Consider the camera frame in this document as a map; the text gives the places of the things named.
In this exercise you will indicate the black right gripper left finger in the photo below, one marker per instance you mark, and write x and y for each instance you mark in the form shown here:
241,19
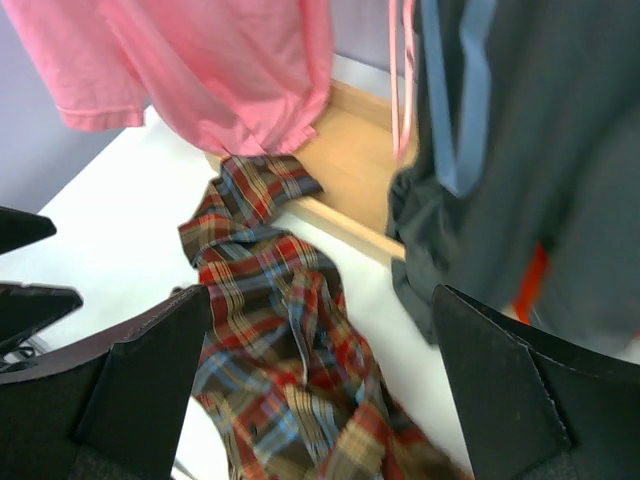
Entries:
110,406

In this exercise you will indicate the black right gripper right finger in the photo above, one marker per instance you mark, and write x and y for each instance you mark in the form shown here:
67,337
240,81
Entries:
531,405

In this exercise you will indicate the orange t-shirt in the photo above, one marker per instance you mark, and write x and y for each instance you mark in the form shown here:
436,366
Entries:
530,285

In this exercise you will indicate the wooden clothes rack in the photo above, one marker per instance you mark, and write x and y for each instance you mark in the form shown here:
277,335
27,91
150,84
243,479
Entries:
351,157

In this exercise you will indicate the red brown plaid shirt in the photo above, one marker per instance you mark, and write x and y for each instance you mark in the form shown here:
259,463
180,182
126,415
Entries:
292,388

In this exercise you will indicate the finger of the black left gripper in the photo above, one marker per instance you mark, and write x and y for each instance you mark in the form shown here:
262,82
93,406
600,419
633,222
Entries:
27,309
19,229

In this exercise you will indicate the pink shirt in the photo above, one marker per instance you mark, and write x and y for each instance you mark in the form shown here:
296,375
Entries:
229,77

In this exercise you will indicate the dark grey shirt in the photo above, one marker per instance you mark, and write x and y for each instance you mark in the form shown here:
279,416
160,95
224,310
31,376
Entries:
561,169

